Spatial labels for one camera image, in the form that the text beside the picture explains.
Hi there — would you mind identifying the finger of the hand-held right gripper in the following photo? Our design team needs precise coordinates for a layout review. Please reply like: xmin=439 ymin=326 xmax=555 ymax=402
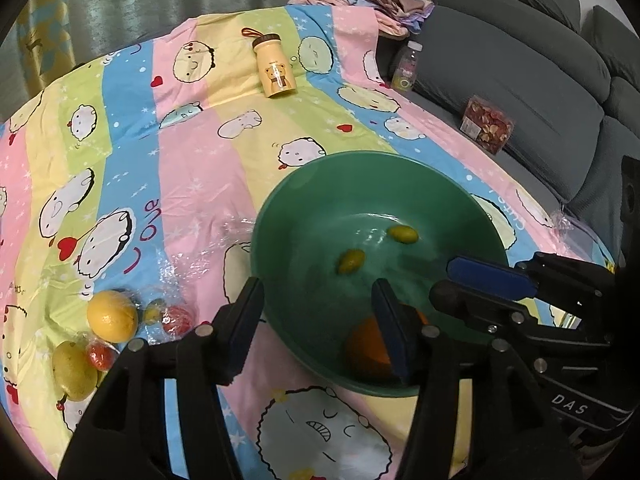
xmin=446 ymin=252 xmax=618 ymax=311
xmin=429 ymin=280 xmax=613 ymax=348

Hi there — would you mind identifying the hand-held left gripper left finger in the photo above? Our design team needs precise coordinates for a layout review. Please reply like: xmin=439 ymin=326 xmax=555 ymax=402
xmin=57 ymin=276 xmax=266 ymax=480

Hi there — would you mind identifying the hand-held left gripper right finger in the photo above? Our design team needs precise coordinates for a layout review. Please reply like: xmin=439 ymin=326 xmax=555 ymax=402
xmin=371 ymin=278 xmax=586 ymax=480

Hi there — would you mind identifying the orange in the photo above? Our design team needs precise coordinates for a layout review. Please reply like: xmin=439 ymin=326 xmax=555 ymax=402
xmin=345 ymin=310 xmax=433 ymax=381

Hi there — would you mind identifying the large red tomato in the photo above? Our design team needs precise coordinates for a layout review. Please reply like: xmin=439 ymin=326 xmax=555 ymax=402
xmin=161 ymin=306 xmax=196 ymax=338

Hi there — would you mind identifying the clear plastic wrap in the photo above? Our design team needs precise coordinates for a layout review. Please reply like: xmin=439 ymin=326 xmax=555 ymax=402
xmin=150 ymin=212 xmax=266 ymax=321

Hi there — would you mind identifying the large yellow lemon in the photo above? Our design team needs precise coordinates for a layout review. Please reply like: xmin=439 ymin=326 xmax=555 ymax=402
xmin=86 ymin=290 xmax=139 ymax=343

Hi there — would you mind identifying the green plastic bowl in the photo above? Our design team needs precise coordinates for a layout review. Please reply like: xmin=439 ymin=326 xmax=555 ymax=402
xmin=250 ymin=150 xmax=513 ymax=398

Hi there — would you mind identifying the small red tomato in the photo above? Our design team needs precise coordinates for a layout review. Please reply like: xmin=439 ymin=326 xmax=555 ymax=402
xmin=86 ymin=342 xmax=117 ymax=372

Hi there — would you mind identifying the yellow-green pear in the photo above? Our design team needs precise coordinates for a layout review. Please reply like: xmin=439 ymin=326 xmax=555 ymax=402
xmin=52 ymin=341 xmax=99 ymax=402

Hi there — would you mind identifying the crumpled clear plastic piece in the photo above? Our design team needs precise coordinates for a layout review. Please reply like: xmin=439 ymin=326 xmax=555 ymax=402
xmin=550 ymin=207 xmax=576 ymax=233

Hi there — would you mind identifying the bag of red snacks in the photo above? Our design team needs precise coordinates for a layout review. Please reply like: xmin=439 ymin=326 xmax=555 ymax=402
xmin=459 ymin=95 xmax=516 ymax=156

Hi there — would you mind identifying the pastel striped printed blanket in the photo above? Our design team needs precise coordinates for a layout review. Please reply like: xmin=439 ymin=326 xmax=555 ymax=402
xmin=0 ymin=2 xmax=616 ymax=480

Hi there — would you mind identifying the clear plastic drink bottle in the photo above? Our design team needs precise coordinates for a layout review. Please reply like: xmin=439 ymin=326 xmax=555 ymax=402
xmin=390 ymin=41 xmax=425 ymax=93

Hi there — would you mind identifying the grey sofa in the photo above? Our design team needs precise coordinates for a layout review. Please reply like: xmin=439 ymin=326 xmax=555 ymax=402
xmin=377 ymin=0 xmax=640 ymax=261

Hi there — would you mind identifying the yellow bear print bottle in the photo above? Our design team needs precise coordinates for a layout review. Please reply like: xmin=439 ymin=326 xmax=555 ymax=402
xmin=241 ymin=27 xmax=296 ymax=100

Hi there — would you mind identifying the yellow patterned curtain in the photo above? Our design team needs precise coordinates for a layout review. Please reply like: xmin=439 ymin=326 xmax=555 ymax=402
xmin=15 ymin=0 xmax=76 ymax=86

